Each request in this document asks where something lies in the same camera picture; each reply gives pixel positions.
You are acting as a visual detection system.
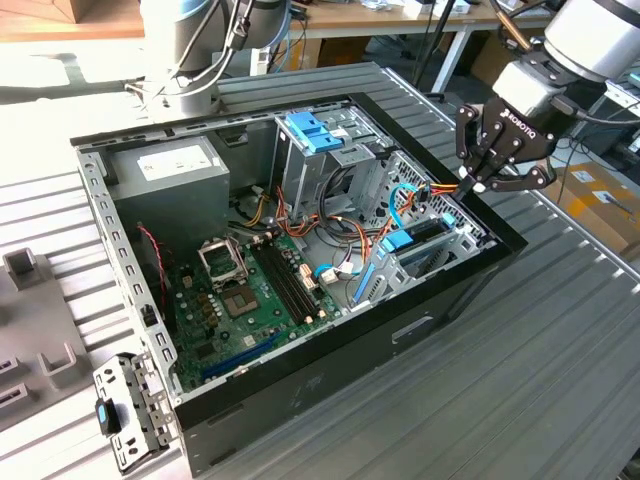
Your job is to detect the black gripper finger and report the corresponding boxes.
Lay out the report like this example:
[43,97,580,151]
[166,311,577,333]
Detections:
[472,156,559,195]
[454,103,494,200]

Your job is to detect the orange red yellow power wire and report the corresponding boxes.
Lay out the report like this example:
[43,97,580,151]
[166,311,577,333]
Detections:
[417,178,469,202]

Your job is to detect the hard disk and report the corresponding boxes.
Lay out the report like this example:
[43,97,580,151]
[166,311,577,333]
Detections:
[352,212,459,306]

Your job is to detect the grey metal disk bay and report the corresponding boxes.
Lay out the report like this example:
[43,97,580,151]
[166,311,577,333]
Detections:
[347,214,499,312]

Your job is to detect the cardboard box with white labels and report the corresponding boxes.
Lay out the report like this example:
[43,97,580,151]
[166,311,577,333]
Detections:
[534,159,640,261]

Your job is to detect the long wooden desk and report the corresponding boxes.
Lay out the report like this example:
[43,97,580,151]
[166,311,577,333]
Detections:
[289,0,551,96]

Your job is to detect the blue plastic drive latch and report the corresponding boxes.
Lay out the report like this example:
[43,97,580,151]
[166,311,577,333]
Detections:
[285,112,345,155]

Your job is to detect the grey metal drive cage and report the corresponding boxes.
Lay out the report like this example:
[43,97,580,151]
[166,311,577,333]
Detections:
[272,107,396,226]

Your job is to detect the black RAM slot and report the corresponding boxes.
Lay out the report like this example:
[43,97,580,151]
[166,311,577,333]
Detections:
[251,241,309,326]
[264,237,322,321]

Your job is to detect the green motherboard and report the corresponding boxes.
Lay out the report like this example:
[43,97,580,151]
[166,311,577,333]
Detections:
[169,232,341,394]

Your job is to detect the metal socket cover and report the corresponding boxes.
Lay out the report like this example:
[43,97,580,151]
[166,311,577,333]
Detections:
[196,236,251,292]

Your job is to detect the black open PC case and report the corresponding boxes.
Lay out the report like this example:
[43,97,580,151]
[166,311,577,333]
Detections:
[69,92,530,479]

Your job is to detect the grey power supply unit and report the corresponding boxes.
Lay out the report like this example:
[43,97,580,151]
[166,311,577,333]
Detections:
[107,134,231,251]

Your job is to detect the blue expansion slot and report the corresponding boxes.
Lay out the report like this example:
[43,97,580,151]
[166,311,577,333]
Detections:
[199,332,284,381]

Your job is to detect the black latch with blue mark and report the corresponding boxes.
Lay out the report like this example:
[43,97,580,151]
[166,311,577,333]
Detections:
[94,397,122,436]

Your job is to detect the grey parts rack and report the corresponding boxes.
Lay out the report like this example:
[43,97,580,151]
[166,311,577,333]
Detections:
[0,247,96,431]

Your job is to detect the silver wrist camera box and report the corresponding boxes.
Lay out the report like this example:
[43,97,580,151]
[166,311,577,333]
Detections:
[492,59,556,116]

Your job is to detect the blue data wire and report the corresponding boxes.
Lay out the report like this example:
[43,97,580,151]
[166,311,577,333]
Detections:
[387,181,417,230]

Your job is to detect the orange red wire bundle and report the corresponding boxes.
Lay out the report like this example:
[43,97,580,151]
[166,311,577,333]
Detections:
[274,184,396,264]

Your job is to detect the light blue wire white plug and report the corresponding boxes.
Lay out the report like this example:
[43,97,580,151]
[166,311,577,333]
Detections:
[313,261,362,287]

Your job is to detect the grey metal slot bracket plate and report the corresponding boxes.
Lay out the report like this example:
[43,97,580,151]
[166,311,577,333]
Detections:
[92,352,181,476]

